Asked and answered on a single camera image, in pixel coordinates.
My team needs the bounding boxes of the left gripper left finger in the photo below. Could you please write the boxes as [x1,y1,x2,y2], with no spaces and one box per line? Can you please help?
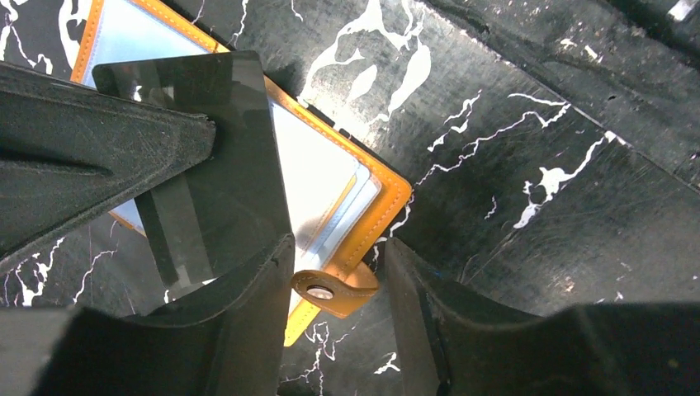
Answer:
[1,234,295,395]

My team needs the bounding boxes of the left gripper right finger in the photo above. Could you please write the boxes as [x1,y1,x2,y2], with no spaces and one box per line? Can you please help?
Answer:
[384,238,699,395]

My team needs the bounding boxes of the orange leather card holder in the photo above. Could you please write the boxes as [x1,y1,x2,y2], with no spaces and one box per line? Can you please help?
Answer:
[71,1,411,346]

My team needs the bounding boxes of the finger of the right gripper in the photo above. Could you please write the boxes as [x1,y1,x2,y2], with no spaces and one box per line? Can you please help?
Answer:
[1,63,215,272]

